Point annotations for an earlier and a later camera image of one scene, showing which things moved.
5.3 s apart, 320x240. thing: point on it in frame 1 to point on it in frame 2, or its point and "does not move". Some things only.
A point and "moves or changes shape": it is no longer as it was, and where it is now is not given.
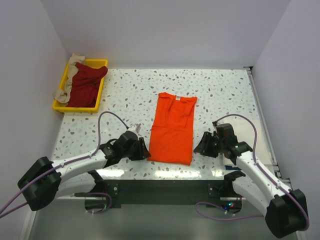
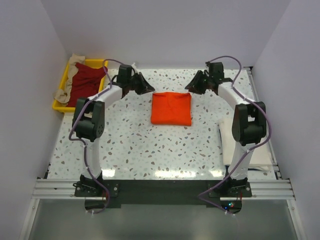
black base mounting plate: [210, 192] does not move
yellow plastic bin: [91, 63] does not move
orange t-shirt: [171, 135] moves or changes shape
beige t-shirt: [63, 95] does not move
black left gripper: [142, 152] to [145, 87]
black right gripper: [203, 147] to [193, 86]
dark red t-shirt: [85, 84] does not move
